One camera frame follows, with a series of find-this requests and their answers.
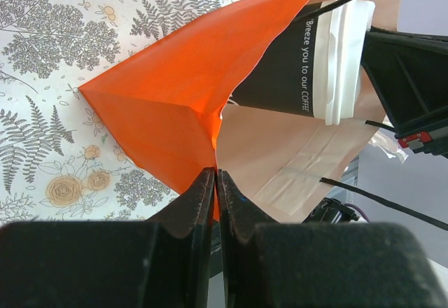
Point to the white plastic cup lid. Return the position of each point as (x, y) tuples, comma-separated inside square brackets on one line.
[(338, 47)]

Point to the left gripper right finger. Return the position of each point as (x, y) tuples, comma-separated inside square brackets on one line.
[(272, 264)]

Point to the floral table mat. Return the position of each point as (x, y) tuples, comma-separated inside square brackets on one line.
[(58, 160)]

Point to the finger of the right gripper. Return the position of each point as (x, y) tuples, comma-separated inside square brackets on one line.
[(409, 74)]

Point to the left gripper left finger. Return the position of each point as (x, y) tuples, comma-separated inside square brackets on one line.
[(159, 262)]

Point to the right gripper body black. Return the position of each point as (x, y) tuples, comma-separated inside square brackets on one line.
[(424, 135)]

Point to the orange paper bag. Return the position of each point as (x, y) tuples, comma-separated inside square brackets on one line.
[(167, 109)]

